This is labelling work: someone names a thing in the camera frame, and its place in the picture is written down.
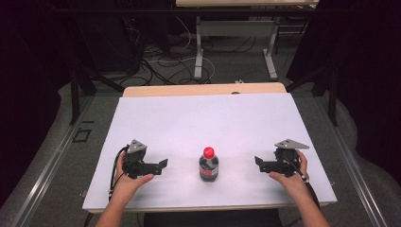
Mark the white table sheet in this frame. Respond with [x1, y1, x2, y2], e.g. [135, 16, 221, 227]
[81, 92, 338, 211]

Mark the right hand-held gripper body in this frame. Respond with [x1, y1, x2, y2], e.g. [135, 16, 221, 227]
[272, 138, 311, 178]

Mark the dark soda bottle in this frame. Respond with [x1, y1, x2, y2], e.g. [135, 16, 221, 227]
[198, 146, 220, 183]

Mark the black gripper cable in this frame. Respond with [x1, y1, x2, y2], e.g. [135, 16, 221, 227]
[281, 154, 322, 211]
[108, 145, 131, 202]

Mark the person's right hand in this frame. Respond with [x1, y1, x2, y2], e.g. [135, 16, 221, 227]
[268, 148, 312, 201]

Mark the dark equipment cabinet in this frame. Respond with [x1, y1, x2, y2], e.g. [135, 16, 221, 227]
[75, 13, 135, 74]

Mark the person's left hand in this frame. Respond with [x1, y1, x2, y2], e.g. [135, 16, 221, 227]
[113, 150, 156, 202]

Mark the light table with white legs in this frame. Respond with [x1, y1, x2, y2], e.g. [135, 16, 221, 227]
[175, 0, 320, 80]

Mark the black floor outlet cover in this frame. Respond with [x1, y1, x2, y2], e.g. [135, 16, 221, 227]
[72, 128, 93, 144]

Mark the dark curtain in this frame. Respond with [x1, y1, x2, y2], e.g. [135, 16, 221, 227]
[0, 0, 77, 209]
[287, 0, 401, 187]

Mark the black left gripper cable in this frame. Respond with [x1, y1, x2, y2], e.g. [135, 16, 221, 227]
[108, 145, 131, 202]

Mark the metal floor rail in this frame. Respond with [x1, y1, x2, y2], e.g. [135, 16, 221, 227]
[311, 94, 390, 227]
[10, 96, 96, 227]

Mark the black horizontal bar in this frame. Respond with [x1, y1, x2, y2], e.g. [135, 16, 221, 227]
[53, 8, 351, 16]

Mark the black metal stand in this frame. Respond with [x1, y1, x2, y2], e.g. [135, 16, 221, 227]
[285, 62, 339, 128]
[69, 64, 126, 126]

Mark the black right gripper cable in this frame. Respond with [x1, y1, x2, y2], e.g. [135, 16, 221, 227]
[281, 154, 322, 211]

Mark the wooden table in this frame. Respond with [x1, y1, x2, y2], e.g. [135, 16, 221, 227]
[81, 81, 339, 215]

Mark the tangle of black floor cables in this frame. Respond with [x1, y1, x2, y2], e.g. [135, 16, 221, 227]
[119, 17, 257, 86]

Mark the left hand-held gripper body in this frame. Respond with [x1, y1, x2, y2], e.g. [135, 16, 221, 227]
[122, 138, 148, 180]

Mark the red bottle cap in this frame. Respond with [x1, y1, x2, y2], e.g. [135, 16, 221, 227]
[202, 146, 216, 160]

